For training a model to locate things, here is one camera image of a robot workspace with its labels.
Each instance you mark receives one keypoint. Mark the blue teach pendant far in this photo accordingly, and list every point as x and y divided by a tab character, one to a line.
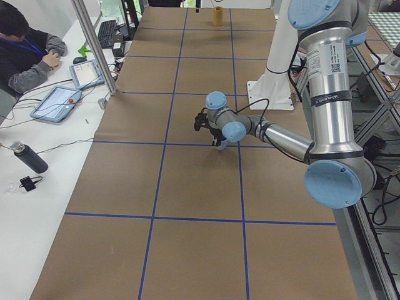
86	74

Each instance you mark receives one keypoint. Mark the blue teach pendant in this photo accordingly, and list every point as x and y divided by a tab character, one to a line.
57	104
86	74

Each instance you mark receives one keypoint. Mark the black water bottle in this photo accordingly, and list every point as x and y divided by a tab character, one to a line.
29	157

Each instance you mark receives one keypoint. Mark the blue teach pendant near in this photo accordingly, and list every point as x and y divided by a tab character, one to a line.
57	104

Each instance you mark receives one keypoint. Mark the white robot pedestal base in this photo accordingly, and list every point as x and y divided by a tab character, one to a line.
273	89

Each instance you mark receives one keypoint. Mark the seated person dark vest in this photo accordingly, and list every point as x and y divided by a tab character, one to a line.
27	55

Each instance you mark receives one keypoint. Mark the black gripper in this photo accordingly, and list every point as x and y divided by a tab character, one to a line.
215	132

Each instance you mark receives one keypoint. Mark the black keyboard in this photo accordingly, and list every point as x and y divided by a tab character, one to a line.
106	32

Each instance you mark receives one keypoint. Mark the brown bamboo cup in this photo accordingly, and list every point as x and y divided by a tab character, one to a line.
217	17

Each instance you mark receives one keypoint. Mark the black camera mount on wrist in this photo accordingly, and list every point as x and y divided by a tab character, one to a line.
201	120

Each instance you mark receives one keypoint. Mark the light blue plastic cup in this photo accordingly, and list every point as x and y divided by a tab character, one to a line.
221	144

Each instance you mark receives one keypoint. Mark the small black box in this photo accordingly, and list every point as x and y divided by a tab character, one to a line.
118	49

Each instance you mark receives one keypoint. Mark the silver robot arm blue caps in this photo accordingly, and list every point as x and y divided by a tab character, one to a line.
338	175

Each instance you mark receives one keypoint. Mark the black computer mouse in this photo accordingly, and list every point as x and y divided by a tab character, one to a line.
78	60

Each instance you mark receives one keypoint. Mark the aluminium frame post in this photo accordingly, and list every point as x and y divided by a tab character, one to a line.
91	37

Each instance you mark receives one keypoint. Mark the green object on desk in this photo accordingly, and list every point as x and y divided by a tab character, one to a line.
83	51

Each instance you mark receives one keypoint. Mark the small black device with cable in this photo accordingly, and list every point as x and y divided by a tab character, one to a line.
29	183

